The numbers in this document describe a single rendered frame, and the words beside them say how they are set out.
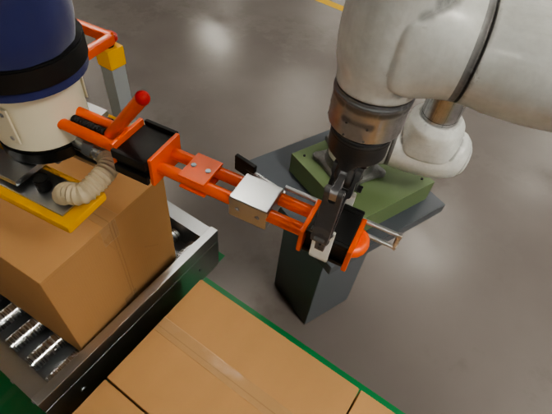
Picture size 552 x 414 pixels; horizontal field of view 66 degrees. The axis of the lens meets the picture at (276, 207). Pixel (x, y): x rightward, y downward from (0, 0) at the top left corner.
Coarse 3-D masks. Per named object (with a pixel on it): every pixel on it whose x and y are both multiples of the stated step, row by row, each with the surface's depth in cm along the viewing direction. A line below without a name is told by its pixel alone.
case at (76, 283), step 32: (64, 160) 115; (128, 192) 109; (160, 192) 117; (0, 224) 100; (32, 224) 101; (96, 224) 102; (128, 224) 111; (160, 224) 125; (0, 256) 94; (32, 256) 95; (64, 256) 96; (96, 256) 104; (128, 256) 118; (160, 256) 134; (0, 288) 124; (32, 288) 98; (64, 288) 99; (96, 288) 111; (128, 288) 125; (64, 320) 105; (96, 320) 118
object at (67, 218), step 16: (0, 144) 88; (32, 176) 82; (48, 176) 82; (64, 176) 84; (0, 192) 80; (16, 192) 79; (32, 192) 80; (48, 192) 80; (32, 208) 78; (48, 208) 78; (64, 208) 78; (80, 208) 79; (96, 208) 81; (64, 224) 76
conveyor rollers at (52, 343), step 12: (180, 252) 147; (0, 300) 132; (0, 312) 127; (12, 312) 128; (24, 312) 131; (0, 324) 126; (24, 324) 126; (36, 324) 126; (12, 336) 123; (24, 336) 124; (12, 348) 123; (36, 348) 122; (48, 348) 122; (60, 348) 124; (36, 360) 120; (48, 360) 123
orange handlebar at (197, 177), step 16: (96, 32) 96; (112, 32) 97; (96, 48) 92; (80, 112) 78; (64, 128) 76; (80, 128) 75; (96, 144) 74; (176, 160) 74; (192, 160) 72; (208, 160) 72; (176, 176) 71; (192, 176) 70; (208, 176) 70; (224, 176) 71; (240, 176) 71; (208, 192) 69; (224, 192) 69; (288, 208) 69; (304, 208) 68; (288, 224) 66; (368, 240) 65; (352, 256) 64
